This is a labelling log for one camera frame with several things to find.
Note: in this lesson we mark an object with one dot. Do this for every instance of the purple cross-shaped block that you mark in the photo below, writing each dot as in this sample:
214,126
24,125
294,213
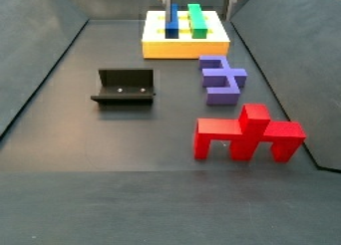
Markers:
222,80

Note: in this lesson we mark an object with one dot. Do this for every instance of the yellow slotted board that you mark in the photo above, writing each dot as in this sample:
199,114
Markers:
184,47

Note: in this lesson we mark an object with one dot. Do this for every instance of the green long bar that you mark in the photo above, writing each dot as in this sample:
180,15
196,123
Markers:
198,27

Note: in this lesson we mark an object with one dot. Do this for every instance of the blue long bar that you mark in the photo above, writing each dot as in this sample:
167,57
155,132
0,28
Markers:
171,23

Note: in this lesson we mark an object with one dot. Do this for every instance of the red cross-shaped block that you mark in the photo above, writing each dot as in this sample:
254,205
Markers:
254,127

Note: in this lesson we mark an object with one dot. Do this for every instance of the black bracket fixture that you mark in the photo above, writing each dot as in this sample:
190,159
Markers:
125,85

